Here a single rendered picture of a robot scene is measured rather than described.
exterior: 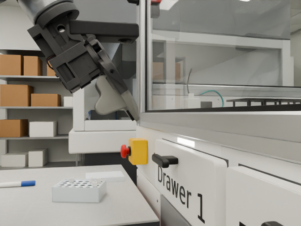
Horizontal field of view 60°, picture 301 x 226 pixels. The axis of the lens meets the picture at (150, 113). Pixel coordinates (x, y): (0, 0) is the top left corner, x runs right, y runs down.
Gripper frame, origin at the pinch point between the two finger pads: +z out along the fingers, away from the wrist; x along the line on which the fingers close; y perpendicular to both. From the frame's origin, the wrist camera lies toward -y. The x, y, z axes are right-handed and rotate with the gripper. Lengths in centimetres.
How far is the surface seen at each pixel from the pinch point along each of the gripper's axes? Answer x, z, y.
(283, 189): 26.5, 9.6, -2.6
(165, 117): -10.9, 6.0, -6.6
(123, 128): -80, 12, -3
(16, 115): -441, -65, 106
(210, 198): 13.6, 13.6, 0.2
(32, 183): -43, 5, 33
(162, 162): 3.9, 9.0, 1.4
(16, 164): -402, 2, 141
